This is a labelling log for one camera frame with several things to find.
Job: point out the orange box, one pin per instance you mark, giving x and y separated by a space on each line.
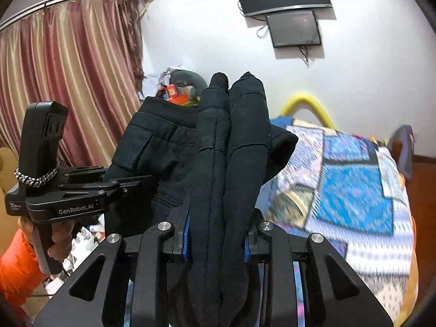
174 95

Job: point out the grey plush toy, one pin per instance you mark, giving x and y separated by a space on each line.
190 83

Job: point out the person left hand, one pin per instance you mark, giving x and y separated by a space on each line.
61 237

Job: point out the small dark wall monitor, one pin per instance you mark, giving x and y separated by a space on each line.
294 29

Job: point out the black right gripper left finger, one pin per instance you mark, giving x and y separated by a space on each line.
124 281

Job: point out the black pants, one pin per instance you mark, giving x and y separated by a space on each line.
214 157

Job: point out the orange sleeve left forearm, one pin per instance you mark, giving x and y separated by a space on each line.
20 273

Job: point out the blue patchwork bedspread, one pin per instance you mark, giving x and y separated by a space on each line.
349 189

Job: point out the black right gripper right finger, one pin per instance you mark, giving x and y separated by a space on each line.
304 281

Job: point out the striped maroon curtain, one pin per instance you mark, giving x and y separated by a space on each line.
84 54

